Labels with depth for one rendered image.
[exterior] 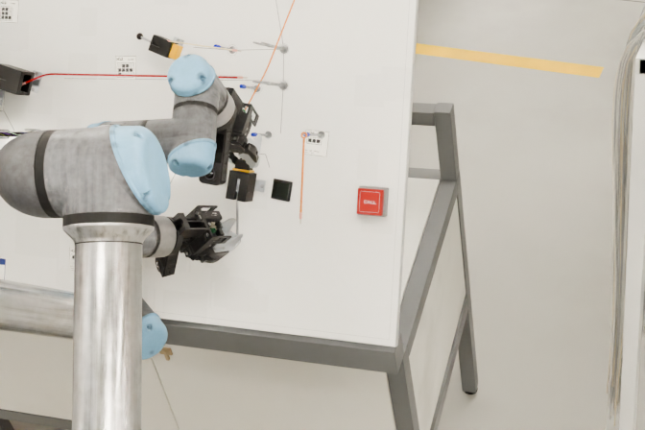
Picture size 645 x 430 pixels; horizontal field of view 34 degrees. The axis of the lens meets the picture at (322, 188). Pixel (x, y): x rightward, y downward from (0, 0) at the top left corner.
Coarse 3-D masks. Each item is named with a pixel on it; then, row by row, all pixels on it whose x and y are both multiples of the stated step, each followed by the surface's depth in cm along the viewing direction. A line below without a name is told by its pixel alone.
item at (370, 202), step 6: (360, 192) 202; (366, 192) 201; (372, 192) 201; (378, 192) 200; (360, 198) 202; (366, 198) 201; (372, 198) 201; (378, 198) 201; (360, 204) 202; (366, 204) 201; (372, 204) 201; (378, 204) 201; (360, 210) 202; (366, 210) 201; (372, 210) 201; (378, 210) 201
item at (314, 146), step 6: (312, 132) 208; (324, 132) 207; (306, 138) 208; (312, 138) 208; (318, 138) 207; (324, 138) 207; (306, 144) 208; (312, 144) 208; (318, 144) 208; (324, 144) 207; (306, 150) 208; (312, 150) 208; (318, 150) 208; (324, 150) 207; (324, 156) 207
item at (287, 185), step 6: (276, 180) 210; (282, 180) 210; (276, 186) 210; (282, 186) 209; (288, 186) 209; (276, 192) 210; (282, 192) 209; (288, 192) 209; (276, 198) 210; (282, 198) 209; (288, 198) 209
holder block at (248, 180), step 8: (232, 176) 204; (240, 176) 203; (248, 176) 203; (232, 184) 204; (240, 184) 203; (248, 184) 203; (232, 192) 204; (240, 192) 203; (248, 192) 204; (240, 200) 203; (248, 200) 205
